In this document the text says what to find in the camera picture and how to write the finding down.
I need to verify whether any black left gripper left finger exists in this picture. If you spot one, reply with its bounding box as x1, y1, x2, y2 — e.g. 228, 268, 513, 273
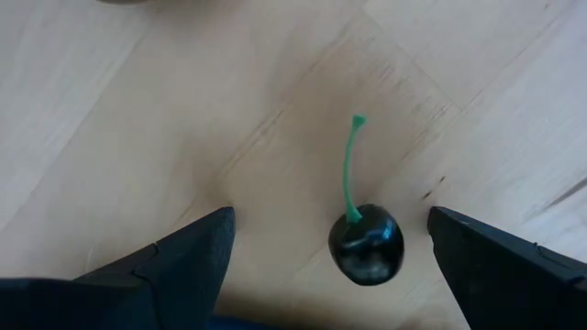
0, 205, 237, 330

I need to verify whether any dark blue folded cloth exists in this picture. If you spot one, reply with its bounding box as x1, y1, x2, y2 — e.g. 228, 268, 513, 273
208, 314, 288, 330

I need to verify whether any dark cherry with green stem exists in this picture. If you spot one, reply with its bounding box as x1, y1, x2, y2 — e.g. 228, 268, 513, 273
327, 113, 406, 287

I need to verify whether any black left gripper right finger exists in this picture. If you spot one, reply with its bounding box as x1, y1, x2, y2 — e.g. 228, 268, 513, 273
426, 205, 587, 330

